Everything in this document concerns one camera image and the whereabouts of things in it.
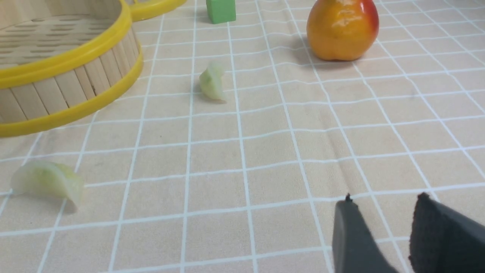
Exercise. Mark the green foam cube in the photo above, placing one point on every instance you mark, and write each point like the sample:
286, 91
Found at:
221, 11

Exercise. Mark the pale green dumpling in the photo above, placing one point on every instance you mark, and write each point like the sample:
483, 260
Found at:
45, 178
211, 82

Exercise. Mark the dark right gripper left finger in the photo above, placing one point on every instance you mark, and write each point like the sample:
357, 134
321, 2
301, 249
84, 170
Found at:
353, 246

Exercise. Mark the bamboo steamer tray yellow rim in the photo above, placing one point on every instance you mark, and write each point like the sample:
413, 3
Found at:
62, 60

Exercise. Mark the bamboo steamer lid yellow rim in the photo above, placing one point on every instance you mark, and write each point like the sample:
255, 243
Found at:
148, 9

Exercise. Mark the orange yellow toy pear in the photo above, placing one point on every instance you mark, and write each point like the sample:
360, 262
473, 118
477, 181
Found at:
342, 30

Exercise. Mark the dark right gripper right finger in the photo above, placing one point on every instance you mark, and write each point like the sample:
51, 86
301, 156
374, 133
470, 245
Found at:
443, 240

